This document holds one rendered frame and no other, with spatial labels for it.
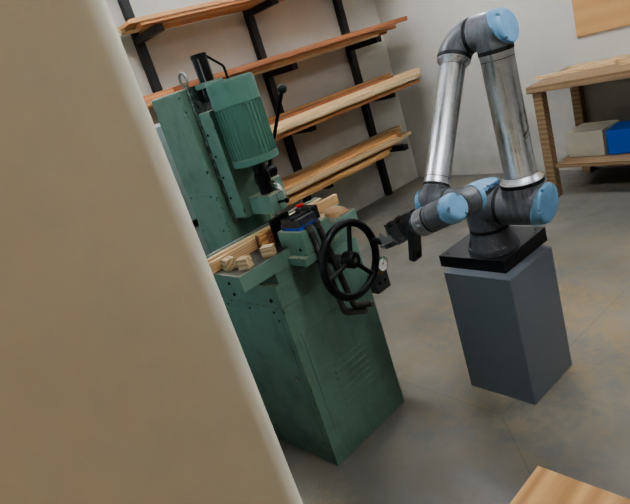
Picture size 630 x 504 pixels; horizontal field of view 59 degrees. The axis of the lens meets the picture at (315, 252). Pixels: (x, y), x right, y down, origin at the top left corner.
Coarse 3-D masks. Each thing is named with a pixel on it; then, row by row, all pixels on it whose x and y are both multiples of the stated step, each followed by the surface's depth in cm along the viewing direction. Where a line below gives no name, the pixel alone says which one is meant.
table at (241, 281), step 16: (336, 240) 200; (256, 256) 199; (272, 256) 194; (288, 256) 198; (304, 256) 193; (224, 272) 193; (240, 272) 188; (256, 272) 189; (272, 272) 193; (224, 288) 195; (240, 288) 186
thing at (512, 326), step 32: (544, 256) 214; (448, 288) 226; (480, 288) 213; (512, 288) 202; (544, 288) 216; (480, 320) 220; (512, 320) 208; (544, 320) 217; (480, 352) 228; (512, 352) 215; (544, 352) 219; (480, 384) 237; (512, 384) 222; (544, 384) 221
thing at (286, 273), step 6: (342, 234) 215; (342, 240) 215; (282, 270) 196; (288, 270) 198; (294, 270) 200; (300, 270) 202; (276, 276) 194; (282, 276) 196; (288, 276) 198; (270, 282) 199; (276, 282) 196
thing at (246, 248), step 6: (330, 198) 231; (336, 198) 234; (318, 204) 227; (324, 204) 229; (330, 204) 232; (318, 210) 227; (252, 240) 206; (240, 246) 203; (246, 246) 204; (252, 246) 206; (258, 246) 208; (228, 252) 200; (234, 252) 201; (240, 252) 203; (246, 252) 204; (216, 258) 198; (222, 258) 198; (234, 258) 201; (210, 264) 194; (216, 264) 196; (216, 270) 196
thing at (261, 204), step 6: (276, 192) 208; (282, 192) 209; (252, 198) 213; (258, 198) 210; (264, 198) 208; (270, 198) 206; (276, 198) 208; (282, 198) 209; (252, 204) 215; (258, 204) 212; (264, 204) 209; (270, 204) 207; (276, 204) 208; (282, 204) 210; (252, 210) 217; (258, 210) 214; (264, 210) 211; (270, 210) 208; (276, 210) 208
